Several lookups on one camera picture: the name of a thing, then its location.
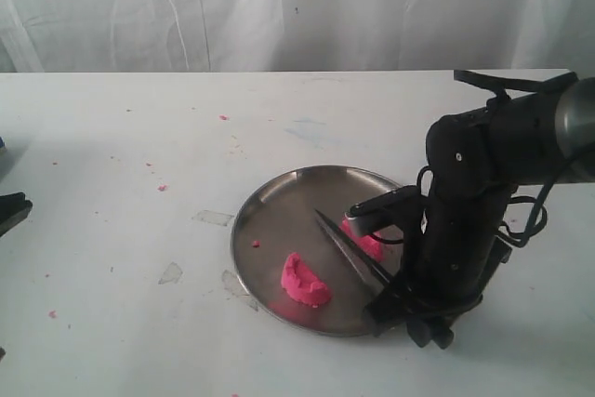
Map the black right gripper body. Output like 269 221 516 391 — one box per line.
394 192 511 323

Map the black knife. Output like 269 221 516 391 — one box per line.
314 209 393 297

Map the pink dough half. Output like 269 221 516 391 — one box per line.
340 218 384 262

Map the round steel plate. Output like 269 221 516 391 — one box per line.
231 165 399 337

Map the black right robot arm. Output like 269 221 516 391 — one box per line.
349 70 594 348

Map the clear tape under plate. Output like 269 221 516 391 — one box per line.
221 270 258 311

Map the clear tape piece lower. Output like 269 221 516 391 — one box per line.
158 262 183 285

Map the clear tape piece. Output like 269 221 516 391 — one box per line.
158 262 183 285
192 210 233 227

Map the clear tape piece upper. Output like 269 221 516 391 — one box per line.
192 210 233 227

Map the white backdrop curtain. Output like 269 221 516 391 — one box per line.
1 0 594 76

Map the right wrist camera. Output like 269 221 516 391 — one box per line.
346 186 426 243

